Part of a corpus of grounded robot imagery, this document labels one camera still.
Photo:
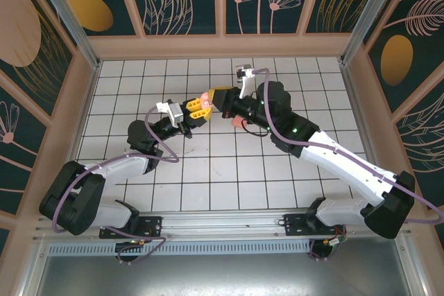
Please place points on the peach round charging case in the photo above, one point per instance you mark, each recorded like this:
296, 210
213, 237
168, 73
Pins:
206, 96

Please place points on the coral rectangular charging case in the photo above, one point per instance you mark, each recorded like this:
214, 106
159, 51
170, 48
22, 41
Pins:
236, 122

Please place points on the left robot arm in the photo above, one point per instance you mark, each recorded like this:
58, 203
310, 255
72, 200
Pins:
118, 171

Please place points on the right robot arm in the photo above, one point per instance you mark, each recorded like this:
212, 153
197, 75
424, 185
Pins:
347, 164

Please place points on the grey metal sheet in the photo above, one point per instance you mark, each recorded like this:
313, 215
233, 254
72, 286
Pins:
222, 275

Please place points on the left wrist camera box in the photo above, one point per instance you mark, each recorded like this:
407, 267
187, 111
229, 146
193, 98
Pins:
173, 110

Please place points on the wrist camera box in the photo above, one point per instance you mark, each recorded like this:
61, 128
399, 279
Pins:
244, 70
173, 110

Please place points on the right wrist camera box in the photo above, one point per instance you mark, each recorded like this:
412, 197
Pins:
244, 70

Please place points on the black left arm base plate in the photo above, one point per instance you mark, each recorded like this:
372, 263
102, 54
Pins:
149, 225

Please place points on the aluminium mounting rail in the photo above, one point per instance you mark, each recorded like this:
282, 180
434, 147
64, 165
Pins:
222, 223

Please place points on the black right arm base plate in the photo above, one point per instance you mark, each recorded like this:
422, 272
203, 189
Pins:
295, 225

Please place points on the aluminium frame post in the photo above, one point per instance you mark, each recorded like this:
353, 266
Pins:
376, 15
71, 22

